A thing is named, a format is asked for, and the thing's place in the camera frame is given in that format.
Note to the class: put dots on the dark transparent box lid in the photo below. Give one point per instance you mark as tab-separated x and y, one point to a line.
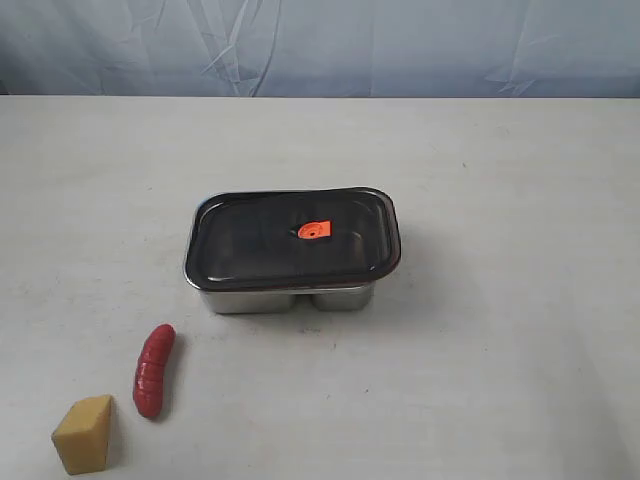
250	240

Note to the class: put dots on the red toy sausage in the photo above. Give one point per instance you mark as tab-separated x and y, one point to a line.
148	385

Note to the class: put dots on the yellow toy cheese wedge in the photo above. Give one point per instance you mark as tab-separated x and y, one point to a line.
81	439

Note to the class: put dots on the stainless steel lunch box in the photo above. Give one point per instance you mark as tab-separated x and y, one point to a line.
260	301

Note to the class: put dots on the blue-grey backdrop cloth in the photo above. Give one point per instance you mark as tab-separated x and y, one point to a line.
321	48

